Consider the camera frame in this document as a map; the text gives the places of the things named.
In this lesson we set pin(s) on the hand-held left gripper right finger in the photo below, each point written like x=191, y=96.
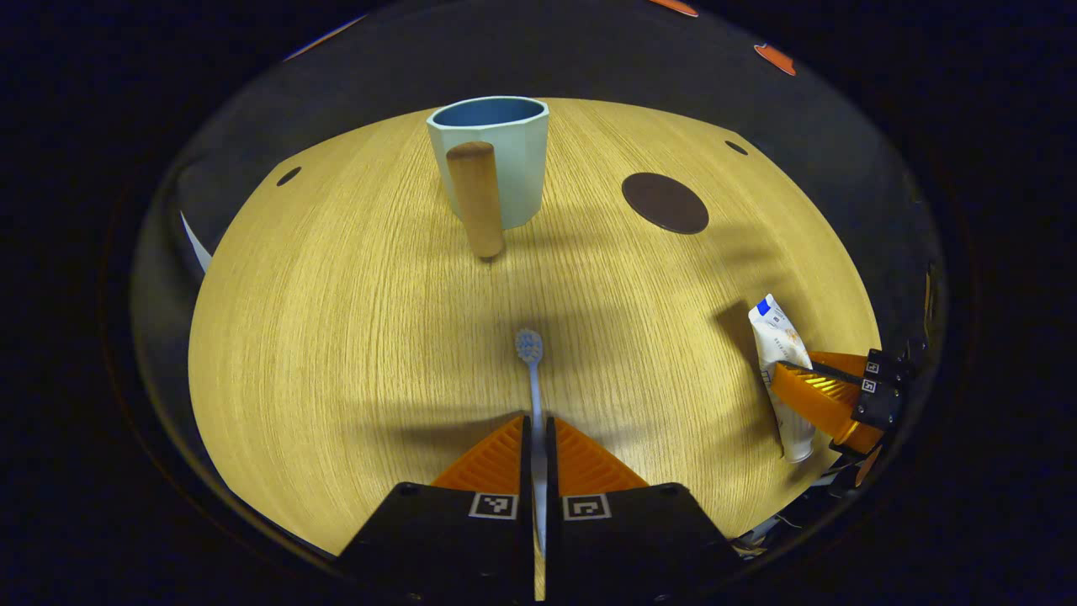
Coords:
x=631, y=539

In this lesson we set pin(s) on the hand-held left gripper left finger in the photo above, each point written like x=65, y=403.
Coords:
x=446, y=539

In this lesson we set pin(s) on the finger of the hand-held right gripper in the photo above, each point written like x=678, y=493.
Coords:
x=883, y=364
x=820, y=400

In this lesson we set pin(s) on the white toothpaste tube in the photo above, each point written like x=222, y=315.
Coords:
x=778, y=337

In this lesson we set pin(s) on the light blue toothbrush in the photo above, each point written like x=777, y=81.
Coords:
x=535, y=387

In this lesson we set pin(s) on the dark brown round coaster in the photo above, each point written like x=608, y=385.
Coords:
x=665, y=204

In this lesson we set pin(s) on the wooden desktop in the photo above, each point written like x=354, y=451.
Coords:
x=379, y=337

